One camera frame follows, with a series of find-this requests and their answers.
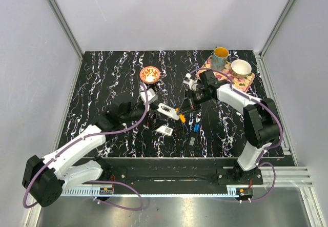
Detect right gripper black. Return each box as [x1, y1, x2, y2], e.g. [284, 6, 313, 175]
[178, 88, 212, 116]

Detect orange handled screwdriver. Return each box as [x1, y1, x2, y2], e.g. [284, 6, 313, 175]
[175, 108, 186, 123]

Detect white remote black batteries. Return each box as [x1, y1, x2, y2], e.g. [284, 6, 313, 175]
[157, 103, 179, 120]

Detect white remote orange batteries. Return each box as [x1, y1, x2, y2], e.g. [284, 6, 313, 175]
[155, 126, 173, 136]

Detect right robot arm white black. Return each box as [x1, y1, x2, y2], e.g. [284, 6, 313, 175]
[177, 68, 283, 184]

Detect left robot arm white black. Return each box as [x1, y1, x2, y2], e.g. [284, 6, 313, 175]
[22, 100, 158, 209]

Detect black remote blue batteries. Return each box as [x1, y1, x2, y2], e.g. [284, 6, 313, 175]
[187, 123, 201, 151]

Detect orange patterned small bowl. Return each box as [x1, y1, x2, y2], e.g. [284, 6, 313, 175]
[139, 66, 160, 84]

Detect blue mug yellow inside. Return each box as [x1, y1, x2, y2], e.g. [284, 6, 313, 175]
[211, 47, 229, 71]

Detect floral tray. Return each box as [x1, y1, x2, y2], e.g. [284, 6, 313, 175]
[194, 55, 256, 94]

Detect cream white bowl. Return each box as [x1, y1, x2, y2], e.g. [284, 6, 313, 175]
[231, 59, 252, 77]

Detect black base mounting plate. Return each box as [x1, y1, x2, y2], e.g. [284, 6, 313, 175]
[105, 158, 263, 196]

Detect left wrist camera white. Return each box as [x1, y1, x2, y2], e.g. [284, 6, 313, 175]
[140, 89, 158, 105]

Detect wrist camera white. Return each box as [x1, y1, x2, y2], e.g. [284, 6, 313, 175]
[140, 89, 158, 105]
[183, 73, 198, 91]

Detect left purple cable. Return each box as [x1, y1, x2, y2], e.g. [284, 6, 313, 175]
[22, 82, 150, 210]

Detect purple cable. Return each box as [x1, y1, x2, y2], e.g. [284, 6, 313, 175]
[22, 82, 150, 210]
[188, 68, 284, 203]

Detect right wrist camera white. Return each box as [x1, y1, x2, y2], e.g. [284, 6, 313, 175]
[183, 73, 198, 91]

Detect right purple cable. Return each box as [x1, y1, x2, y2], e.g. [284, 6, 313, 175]
[188, 68, 284, 203]

